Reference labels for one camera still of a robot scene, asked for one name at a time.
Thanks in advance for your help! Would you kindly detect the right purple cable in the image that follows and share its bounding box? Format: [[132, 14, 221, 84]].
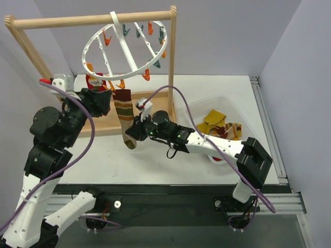
[[144, 85, 277, 214]]

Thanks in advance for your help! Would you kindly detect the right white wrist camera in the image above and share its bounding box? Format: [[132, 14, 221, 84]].
[[136, 98, 153, 122]]

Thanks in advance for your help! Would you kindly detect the white round clip hanger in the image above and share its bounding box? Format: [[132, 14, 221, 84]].
[[81, 11, 168, 81]]

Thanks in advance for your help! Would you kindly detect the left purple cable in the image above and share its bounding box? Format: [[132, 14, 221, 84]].
[[0, 84, 96, 233]]

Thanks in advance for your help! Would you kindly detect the mustard yellow sock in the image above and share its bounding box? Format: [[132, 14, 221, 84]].
[[197, 110, 227, 134]]

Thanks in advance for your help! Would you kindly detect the purple cable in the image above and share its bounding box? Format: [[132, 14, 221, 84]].
[[144, 85, 277, 214], [0, 84, 96, 233]]

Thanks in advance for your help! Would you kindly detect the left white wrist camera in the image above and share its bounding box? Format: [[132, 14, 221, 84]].
[[39, 74, 76, 96]]

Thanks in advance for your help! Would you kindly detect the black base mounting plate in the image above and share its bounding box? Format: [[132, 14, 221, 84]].
[[51, 183, 259, 228]]

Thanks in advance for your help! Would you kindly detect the wooden hanger rack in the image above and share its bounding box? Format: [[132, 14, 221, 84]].
[[3, 5, 178, 138]]

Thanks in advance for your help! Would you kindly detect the maroon striped beige sock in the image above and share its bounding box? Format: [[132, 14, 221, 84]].
[[212, 122, 242, 141]]

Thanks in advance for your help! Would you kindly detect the white plastic basket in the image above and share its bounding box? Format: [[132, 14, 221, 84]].
[[189, 95, 260, 141]]

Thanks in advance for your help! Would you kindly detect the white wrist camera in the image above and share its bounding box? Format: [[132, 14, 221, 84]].
[[136, 98, 153, 122], [39, 74, 76, 96]]

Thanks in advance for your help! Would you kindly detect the santa pattern red sock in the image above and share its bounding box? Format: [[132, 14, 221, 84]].
[[85, 74, 108, 92]]

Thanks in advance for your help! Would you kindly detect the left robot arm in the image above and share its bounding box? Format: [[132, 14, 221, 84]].
[[1, 88, 112, 247]]

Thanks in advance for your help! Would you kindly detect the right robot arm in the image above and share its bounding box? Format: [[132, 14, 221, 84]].
[[125, 111, 275, 212]]

